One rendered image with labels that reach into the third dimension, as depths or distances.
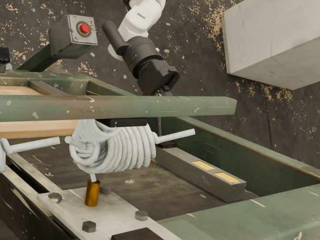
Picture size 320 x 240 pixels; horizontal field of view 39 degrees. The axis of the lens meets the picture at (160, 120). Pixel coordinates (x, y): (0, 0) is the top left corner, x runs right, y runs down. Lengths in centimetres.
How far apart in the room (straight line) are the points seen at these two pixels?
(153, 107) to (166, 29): 301
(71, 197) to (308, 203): 38
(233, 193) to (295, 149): 338
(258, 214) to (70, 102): 35
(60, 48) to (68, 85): 18
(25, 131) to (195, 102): 68
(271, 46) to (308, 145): 131
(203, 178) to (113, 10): 237
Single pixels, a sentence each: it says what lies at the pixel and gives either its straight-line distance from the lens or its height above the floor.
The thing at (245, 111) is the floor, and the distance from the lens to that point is 387.
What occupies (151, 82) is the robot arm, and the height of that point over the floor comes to 153.
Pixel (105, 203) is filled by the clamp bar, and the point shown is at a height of 184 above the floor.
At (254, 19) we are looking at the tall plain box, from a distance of 373.
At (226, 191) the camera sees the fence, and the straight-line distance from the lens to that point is 95.
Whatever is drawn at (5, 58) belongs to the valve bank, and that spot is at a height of 76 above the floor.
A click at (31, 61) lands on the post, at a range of 215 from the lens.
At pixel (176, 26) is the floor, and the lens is 359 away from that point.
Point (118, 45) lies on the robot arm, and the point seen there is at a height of 148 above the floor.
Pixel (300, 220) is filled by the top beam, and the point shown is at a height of 195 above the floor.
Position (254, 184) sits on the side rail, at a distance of 121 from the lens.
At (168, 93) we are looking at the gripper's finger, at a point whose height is 156.
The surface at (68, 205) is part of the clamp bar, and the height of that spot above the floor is 184.
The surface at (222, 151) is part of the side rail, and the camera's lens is 127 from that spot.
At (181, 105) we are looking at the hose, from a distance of 52.
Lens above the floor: 234
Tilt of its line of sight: 48 degrees down
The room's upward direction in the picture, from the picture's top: 69 degrees clockwise
